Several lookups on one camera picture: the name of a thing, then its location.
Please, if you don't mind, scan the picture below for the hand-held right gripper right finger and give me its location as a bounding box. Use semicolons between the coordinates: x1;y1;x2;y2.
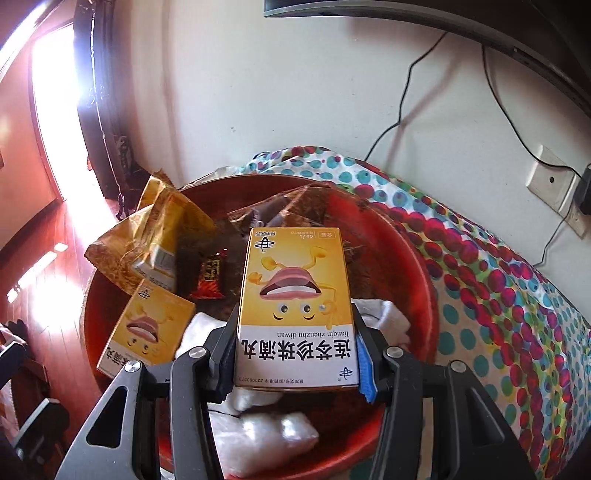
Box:
351;302;536;480

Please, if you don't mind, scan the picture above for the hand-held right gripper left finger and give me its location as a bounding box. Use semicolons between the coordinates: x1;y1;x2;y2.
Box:
55;305;243;480

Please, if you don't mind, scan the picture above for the white sock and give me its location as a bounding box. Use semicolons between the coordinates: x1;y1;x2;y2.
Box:
353;298;411;347

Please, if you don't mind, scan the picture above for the clear plastic bag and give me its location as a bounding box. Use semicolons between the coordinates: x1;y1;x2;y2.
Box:
210;388;320;478

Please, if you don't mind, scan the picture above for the yellow cartoon medicine box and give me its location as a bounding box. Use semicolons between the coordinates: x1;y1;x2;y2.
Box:
97;278;197;380
233;227;361;391

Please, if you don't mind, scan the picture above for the red round plastic basin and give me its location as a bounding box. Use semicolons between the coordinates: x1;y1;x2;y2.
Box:
79;174;439;480

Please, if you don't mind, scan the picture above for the red candy wrapper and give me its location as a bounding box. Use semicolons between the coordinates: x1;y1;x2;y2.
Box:
191;249;229;303

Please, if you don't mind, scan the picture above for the yellow cream carton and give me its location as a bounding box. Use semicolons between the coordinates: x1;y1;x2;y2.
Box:
131;217;178;294

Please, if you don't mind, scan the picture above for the colourful polka dot tablecloth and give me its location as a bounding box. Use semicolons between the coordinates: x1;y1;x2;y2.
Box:
242;147;591;480

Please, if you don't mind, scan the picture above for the yellow snack packet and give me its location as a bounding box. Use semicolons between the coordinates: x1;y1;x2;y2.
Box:
84;170;218;296

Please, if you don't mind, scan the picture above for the clear brown snack packet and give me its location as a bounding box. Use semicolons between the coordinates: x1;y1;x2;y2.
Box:
217;184;384;301

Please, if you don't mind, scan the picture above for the dark wooden chair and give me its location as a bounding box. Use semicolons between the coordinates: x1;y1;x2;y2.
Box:
0;318;70;467

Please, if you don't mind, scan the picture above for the black power adapter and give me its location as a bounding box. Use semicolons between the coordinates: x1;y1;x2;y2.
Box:
573;161;591;215

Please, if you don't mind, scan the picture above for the thin black adapter cable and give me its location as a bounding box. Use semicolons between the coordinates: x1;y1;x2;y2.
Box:
541;215;575;267

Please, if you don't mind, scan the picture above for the white wall socket plate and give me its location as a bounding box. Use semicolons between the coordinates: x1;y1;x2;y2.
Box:
526;145;580;215

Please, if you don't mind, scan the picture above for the thin dark cable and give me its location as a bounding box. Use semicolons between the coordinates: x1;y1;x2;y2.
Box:
362;34;446;162

